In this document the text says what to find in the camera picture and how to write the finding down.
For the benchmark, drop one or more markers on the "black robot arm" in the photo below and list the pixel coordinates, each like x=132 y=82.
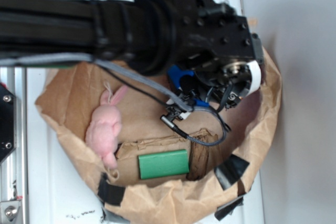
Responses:
x=61 y=32

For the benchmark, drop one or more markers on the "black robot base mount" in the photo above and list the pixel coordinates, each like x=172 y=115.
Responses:
x=7 y=123

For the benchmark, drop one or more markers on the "green wooden block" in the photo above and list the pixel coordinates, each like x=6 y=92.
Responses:
x=163 y=164

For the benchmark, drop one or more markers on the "brown paper bag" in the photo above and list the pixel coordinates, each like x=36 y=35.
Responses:
x=162 y=177

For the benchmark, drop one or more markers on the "pink plush bunny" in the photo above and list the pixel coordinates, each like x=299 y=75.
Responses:
x=105 y=126

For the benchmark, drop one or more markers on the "aluminium frame rail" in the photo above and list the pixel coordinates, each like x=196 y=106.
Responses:
x=14 y=178

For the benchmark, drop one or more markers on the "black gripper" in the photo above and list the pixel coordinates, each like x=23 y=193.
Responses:
x=215 y=43

